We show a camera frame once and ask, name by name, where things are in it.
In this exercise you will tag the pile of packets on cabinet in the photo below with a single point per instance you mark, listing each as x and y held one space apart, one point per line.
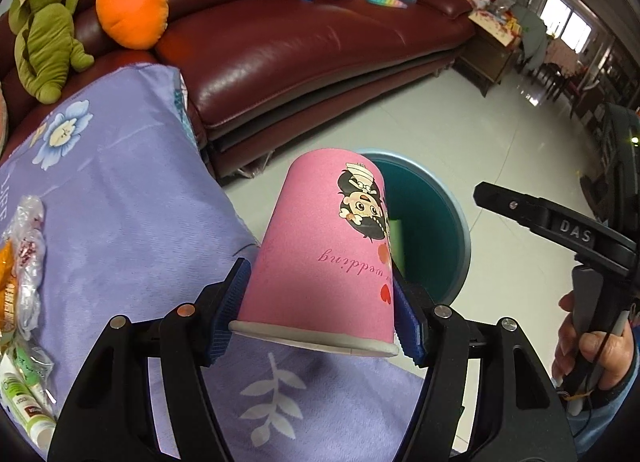
492 11

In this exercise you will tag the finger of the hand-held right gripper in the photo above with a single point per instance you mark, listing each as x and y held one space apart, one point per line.
510 204

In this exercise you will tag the person's right hand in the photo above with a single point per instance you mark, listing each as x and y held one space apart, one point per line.
600 359

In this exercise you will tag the clear plastic bag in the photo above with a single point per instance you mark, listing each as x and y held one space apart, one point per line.
27 242

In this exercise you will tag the person's right forearm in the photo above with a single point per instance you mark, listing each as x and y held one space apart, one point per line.
612 409

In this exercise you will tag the rainbow striped toy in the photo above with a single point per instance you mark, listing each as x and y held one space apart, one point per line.
387 1

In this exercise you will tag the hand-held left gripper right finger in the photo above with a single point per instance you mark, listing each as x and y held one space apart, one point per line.
407 327

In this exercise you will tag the chair with grey-green cloth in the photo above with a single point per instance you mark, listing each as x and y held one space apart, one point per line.
532 36

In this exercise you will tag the white tube with green label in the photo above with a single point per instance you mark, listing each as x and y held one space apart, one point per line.
25 407

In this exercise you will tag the dark red leather sofa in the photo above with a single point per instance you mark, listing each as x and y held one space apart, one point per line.
300 51

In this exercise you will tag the wooden side cabinet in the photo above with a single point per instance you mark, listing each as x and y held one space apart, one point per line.
487 56

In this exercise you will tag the pink paper cup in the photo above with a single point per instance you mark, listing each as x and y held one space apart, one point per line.
320 262

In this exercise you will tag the blue checkered cloth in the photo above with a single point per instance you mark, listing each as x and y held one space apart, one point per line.
187 111

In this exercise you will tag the green and white plastic packet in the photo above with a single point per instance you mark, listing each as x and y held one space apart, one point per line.
32 362

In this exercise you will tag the blue plastic trash bin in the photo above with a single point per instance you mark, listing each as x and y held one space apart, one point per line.
430 222

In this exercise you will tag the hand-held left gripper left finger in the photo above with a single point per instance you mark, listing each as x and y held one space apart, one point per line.
227 307

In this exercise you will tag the green plush toy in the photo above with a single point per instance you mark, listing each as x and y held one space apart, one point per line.
45 36

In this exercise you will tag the purple floral blanket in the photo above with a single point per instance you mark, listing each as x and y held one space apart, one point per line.
130 202

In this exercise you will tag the bright window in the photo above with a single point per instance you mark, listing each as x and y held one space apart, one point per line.
567 21

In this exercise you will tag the orange-yellow snack bag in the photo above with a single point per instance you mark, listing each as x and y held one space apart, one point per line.
7 292

